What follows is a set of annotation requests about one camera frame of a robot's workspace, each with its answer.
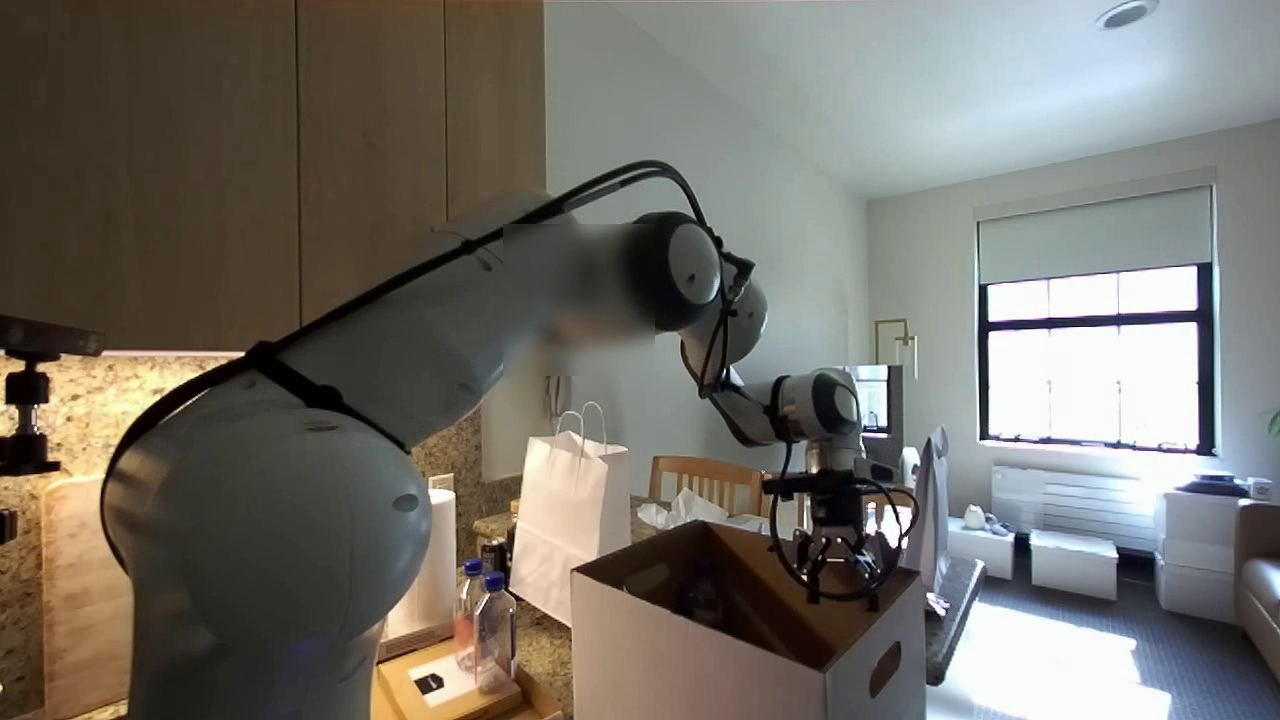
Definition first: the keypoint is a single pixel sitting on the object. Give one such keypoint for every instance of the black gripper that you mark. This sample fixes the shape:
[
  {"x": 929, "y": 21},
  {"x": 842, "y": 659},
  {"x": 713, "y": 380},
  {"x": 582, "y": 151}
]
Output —
[{"x": 839, "y": 519}]

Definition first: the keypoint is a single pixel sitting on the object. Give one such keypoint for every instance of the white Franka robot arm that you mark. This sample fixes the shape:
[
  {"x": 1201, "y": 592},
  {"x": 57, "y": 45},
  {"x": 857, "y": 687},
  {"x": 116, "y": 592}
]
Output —
[{"x": 264, "y": 533}]

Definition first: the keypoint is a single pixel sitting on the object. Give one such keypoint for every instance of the small white floor box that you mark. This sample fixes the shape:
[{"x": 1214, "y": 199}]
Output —
[{"x": 986, "y": 545}]

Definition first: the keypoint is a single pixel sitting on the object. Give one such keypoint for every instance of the white cardboard storage box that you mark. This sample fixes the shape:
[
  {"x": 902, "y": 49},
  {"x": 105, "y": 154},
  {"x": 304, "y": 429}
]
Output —
[{"x": 695, "y": 664}]

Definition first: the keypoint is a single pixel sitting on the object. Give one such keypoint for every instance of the wide white floor box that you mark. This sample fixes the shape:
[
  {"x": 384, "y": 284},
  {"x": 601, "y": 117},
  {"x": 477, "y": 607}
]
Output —
[{"x": 1072, "y": 561}]

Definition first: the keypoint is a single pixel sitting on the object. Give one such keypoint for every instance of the white printed shopping bag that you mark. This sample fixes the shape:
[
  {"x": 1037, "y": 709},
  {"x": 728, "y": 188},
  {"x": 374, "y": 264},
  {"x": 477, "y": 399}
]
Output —
[{"x": 929, "y": 513}]

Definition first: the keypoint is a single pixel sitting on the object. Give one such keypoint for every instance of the grey dining table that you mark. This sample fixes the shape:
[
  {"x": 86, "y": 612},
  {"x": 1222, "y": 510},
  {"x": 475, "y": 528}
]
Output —
[{"x": 955, "y": 616}]

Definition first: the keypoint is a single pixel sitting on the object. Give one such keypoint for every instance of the white plastic bag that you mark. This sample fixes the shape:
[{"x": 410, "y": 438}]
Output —
[{"x": 695, "y": 510}]

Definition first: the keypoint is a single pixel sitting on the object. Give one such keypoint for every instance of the flat screen television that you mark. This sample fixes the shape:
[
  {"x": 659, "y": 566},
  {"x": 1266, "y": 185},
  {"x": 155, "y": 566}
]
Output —
[{"x": 883, "y": 399}]

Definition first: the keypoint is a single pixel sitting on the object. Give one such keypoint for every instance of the white radiator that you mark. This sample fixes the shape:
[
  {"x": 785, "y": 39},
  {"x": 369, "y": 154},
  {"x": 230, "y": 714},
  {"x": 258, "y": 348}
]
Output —
[{"x": 1083, "y": 499}]

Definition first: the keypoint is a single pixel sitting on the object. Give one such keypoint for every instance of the black framed window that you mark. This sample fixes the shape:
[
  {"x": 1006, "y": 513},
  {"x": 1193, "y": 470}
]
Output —
[{"x": 1094, "y": 384}]

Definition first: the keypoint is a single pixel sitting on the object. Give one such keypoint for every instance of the dark jar cork lid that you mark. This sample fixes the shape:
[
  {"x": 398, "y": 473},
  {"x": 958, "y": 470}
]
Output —
[{"x": 495, "y": 540}]

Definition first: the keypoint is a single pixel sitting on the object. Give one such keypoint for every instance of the white drawer cabinet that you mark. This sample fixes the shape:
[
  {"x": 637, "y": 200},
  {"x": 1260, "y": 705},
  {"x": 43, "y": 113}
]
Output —
[{"x": 1201, "y": 561}]

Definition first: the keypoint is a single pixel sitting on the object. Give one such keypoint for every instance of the white printed paper sheet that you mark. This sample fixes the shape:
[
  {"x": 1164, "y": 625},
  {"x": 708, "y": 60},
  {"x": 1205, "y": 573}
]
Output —
[{"x": 461, "y": 682}]

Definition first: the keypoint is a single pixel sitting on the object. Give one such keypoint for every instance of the white paper roll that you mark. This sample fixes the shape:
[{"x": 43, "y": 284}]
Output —
[{"x": 434, "y": 573}]

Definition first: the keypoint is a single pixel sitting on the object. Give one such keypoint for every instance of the white roller blind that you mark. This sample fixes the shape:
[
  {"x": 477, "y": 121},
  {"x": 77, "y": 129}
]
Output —
[{"x": 1094, "y": 235}]

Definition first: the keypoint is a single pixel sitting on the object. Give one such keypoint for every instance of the grey sofa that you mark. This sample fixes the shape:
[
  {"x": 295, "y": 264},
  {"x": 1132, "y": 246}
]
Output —
[{"x": 1266, "y": 585}]

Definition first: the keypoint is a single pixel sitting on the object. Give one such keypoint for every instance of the flat tan cardboard tray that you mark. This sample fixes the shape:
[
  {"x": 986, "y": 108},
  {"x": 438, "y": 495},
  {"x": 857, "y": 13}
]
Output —
[{"x": 402, "y": 698}]

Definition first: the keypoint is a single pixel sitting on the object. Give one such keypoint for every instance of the round ceiling smoke detector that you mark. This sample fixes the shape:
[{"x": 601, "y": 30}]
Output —
[{"x": 1126, "y": 13}]

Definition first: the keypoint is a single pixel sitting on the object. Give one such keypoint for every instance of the white wall intercom phone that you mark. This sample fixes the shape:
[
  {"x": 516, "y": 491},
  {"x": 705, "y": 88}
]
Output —
[{"x": 559, "y": 380}]

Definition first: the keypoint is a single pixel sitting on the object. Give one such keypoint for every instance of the wooden wall cabinet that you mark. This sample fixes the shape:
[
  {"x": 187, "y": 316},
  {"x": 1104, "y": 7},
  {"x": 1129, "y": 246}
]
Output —
[{"x": 134, "y": 163}]

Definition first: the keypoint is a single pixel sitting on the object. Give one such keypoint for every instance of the black camera tripod mount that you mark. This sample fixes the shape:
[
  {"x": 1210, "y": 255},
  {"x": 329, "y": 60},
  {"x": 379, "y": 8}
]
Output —
[{"x": 24, "y": 392}]

